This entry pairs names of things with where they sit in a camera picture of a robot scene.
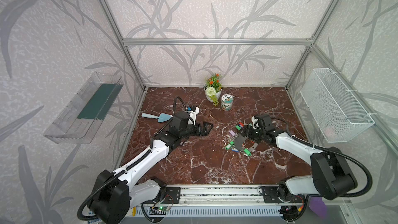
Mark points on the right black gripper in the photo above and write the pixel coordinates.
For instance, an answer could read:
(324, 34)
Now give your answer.
(247, 132)

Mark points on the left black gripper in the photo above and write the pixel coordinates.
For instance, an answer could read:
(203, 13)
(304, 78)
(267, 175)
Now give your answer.
(197, 129)

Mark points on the purple tagged key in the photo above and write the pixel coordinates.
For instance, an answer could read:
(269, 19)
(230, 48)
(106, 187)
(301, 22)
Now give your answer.
(232, 133)

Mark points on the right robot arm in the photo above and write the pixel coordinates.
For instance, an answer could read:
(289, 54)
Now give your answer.
(331, 175)

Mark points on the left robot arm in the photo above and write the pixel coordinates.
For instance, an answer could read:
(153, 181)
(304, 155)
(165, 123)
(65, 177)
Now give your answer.
(162, 144)

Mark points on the round green tin can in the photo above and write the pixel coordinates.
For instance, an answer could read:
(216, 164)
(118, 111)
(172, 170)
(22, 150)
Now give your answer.
(226, 102)

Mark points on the potted flower plant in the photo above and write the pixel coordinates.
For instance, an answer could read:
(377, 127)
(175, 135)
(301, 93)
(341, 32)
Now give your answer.
(213, 88)

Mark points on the light blue toy shovel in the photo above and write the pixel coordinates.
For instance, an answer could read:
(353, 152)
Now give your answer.
(160, 118)

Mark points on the purple toy shovel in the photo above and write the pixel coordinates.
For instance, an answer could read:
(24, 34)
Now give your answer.
(317, 205)

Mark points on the green circuit board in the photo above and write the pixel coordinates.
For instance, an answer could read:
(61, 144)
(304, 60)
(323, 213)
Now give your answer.
(161, 210)

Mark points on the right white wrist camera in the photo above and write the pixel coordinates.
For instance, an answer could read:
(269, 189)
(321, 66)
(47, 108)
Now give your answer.
(256, 122)

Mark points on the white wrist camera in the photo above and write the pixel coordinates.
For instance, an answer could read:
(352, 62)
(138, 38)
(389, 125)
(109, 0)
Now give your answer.
(193, 111)
(256, 122)

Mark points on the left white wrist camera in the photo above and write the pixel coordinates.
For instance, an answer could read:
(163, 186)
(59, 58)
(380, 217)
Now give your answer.
(193, 111)

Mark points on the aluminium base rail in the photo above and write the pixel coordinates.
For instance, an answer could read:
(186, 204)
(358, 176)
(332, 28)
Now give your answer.
(217, 196)

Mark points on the white wire mesh basket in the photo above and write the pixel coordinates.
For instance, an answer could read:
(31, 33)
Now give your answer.
(337, 111)

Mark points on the clear plastic wall shelf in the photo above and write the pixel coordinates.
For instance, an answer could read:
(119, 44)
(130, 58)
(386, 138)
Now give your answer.
(80, 120)

